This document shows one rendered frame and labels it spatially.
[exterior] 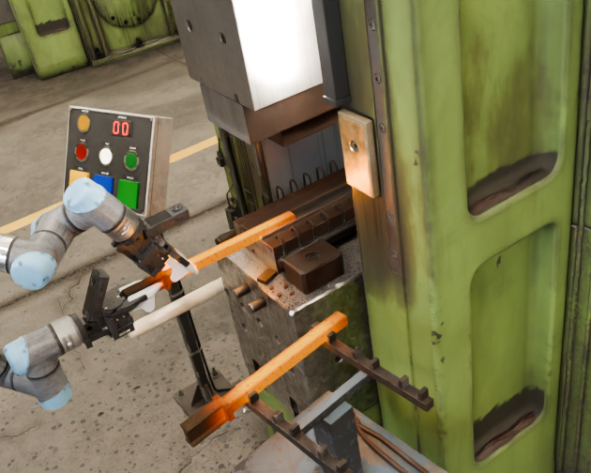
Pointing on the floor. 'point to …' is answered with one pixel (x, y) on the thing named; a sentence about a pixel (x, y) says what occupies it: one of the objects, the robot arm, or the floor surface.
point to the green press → (77, 32)
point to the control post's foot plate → (191, 396)
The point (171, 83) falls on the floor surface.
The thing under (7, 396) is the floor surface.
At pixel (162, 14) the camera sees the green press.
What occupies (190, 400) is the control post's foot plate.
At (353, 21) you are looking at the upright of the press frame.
